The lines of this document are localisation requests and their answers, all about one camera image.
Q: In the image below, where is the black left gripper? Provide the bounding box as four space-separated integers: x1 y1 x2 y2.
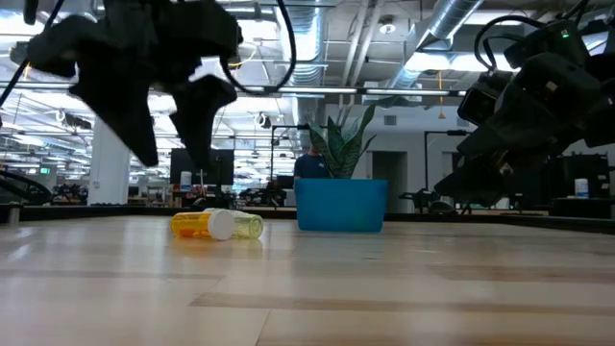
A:
26 0 244 170

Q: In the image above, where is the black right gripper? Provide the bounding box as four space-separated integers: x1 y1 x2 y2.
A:
433 51 615 209

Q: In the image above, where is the orange pill bottle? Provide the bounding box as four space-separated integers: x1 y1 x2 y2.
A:
170 209 237 242

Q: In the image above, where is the yellow pill bottle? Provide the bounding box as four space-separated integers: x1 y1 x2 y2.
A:
204 207 265 240

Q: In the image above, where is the blue plastic basket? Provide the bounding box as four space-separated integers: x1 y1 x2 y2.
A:
293 178 389 234

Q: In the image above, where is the black office chair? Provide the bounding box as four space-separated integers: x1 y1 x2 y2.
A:
400 189 457 215

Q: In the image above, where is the black desk screen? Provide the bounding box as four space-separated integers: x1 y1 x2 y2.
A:
547 153 611 199

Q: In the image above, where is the black monitor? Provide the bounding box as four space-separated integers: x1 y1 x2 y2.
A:
169 147 235 187

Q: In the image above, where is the green snake plant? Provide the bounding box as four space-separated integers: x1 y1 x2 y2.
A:
307 103 379 181

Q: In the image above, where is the person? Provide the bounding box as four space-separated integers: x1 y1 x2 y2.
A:
292 146 332 181

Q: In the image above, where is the black background rig frame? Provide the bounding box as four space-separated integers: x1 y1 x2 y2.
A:
423 128 475 203

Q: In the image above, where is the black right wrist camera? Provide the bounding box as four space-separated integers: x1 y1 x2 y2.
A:
455 70 513 127

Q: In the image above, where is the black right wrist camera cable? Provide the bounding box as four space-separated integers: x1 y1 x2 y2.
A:
473 13 547 73

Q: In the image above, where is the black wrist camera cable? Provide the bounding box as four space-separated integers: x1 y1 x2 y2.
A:
473 13 547 73
221 0 298 96

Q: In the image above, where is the black aluminium rig frame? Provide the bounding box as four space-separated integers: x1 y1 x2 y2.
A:
0 204 615 235

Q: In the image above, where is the black left wrist camera cable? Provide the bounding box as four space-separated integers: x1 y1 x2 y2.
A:
221 0 298 96

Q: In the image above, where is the silver spiral air duct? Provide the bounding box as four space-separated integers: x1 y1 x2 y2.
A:
281 4 324 87
393 0 484 90

